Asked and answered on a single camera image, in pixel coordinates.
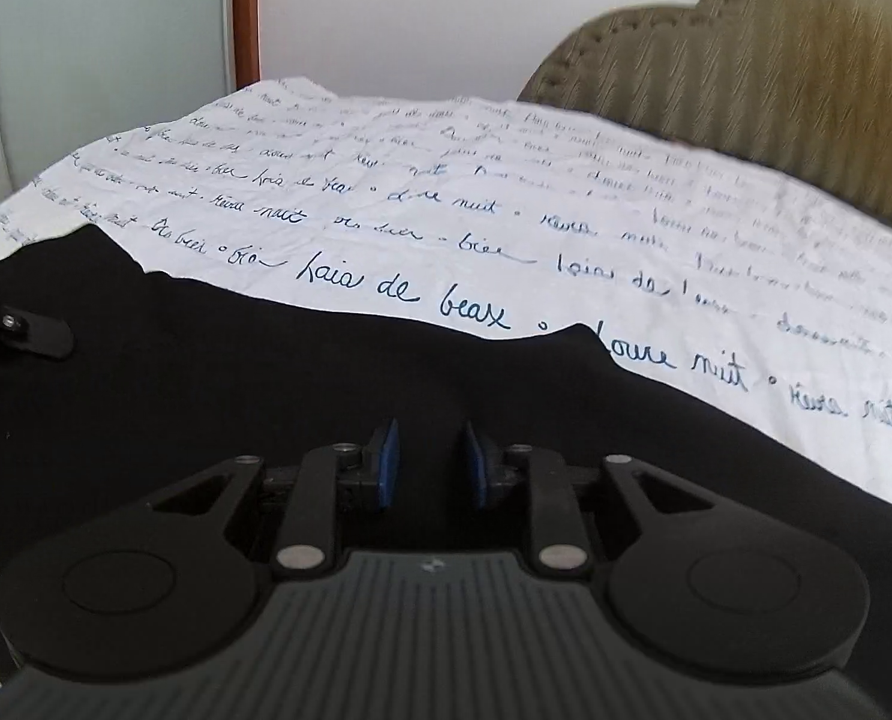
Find black pants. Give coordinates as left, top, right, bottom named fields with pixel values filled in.
left=0, top=226, right=892, bottom=709

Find frosted glass wardrobe door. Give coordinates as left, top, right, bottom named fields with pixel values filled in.
left=0, top=0, right=236, bottom=200

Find white bedsheet with blue script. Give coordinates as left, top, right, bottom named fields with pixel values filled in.
left=0, top=76, right=892, bottom=699

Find olive upholstered headboard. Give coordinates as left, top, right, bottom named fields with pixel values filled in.
left=519, top=0, right=892, bottom=226

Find brown wooden door frame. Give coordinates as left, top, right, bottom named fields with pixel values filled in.
left=231, top=0, right=260, bottom=88

